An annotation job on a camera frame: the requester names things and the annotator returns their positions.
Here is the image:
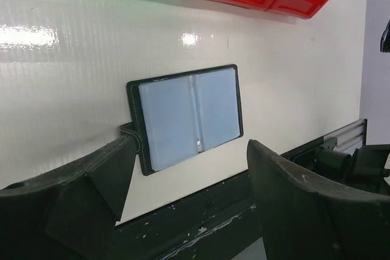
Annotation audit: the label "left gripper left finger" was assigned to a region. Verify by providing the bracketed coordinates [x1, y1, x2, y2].
[1, 136, 137, 259]

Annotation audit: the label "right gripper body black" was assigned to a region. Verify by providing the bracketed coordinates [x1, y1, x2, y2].
[380, 21, 390, 53]

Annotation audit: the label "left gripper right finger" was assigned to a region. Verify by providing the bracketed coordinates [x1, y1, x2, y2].
[247, 140, 389, 259]

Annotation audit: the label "black leather card holder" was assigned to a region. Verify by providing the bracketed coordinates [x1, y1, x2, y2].
[120, 64, 244, 176]

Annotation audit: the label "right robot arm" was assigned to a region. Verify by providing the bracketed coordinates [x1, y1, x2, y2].
[313, 144, 389, 195]

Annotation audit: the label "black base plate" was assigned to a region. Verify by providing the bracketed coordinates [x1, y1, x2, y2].
[105, 138, 330, 260]

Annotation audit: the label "aluminium frame rail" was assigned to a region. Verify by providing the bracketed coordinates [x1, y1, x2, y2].
[323, 119, 367, 154]

